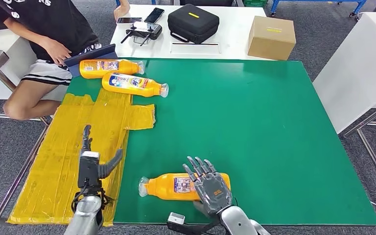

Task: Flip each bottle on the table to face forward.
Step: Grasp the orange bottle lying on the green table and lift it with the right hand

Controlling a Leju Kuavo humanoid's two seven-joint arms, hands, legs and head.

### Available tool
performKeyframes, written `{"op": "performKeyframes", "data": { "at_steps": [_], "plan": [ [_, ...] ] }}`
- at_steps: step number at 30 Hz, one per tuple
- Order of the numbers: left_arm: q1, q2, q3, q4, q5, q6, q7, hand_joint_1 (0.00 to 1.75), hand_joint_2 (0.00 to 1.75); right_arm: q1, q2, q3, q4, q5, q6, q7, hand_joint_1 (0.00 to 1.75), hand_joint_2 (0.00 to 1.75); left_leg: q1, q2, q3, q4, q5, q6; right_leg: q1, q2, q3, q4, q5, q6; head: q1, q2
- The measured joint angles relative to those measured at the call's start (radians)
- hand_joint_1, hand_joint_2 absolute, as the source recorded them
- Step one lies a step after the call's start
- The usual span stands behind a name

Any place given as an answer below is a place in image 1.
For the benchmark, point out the person's right hand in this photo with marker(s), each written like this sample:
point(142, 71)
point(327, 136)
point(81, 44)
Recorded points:
point(58, 52)

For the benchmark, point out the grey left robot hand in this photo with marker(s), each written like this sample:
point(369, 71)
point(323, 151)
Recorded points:
point(108, 167)

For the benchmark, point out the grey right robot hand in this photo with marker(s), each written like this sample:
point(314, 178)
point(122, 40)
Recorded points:
point(214, 191)

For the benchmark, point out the person's left hand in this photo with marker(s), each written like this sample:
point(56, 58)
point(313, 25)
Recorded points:
point(121, 9)

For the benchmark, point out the orange detergent bottle clear cap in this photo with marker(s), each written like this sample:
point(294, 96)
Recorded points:
point(100, 69)
point(126, 86)
point(165, 188)

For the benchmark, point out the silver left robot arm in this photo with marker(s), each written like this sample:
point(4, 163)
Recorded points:
point(85, 217)

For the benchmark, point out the pale smartphone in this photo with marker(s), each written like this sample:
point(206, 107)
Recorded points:
point(129, 20)

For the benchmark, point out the person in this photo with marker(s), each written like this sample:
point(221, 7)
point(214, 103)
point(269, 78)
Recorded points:
point(55, 22)

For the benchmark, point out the black drone remote controller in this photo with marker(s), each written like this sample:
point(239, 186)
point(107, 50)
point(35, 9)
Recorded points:
point(144, 31)

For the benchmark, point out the blue tablet case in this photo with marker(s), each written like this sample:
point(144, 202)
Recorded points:
point(90, 53)

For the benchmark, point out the black smartphone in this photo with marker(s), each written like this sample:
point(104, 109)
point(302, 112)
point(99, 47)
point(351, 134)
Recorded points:
point(154, 15)

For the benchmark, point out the yellow plastic sheet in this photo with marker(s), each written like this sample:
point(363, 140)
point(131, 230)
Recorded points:
point(55, 162)

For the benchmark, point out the black zip carrying case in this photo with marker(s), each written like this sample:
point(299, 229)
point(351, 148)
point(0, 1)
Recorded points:
point(193, 23)

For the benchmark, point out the metal table leg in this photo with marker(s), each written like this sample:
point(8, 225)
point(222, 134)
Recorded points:
point(21, 170)

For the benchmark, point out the green plastic crate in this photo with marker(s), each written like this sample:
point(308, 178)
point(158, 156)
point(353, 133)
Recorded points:
point(254, 2)

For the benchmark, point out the brown cardboard box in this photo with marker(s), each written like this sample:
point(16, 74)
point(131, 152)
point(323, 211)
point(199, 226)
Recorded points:
point(271, 39)

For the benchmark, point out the plain white table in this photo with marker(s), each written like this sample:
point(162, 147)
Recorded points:
point(356, 65)

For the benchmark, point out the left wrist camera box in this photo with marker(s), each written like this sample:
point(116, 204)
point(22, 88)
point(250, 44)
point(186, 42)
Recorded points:
point(88, 170)

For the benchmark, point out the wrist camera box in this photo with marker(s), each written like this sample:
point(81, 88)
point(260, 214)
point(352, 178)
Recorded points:
point(88, 170)
point(178, 222)

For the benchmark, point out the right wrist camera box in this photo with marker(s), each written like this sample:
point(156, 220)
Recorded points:
point(178, 222)

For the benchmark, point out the steel frame legs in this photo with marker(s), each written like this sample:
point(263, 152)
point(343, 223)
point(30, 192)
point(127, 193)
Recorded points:
point(374, 160)

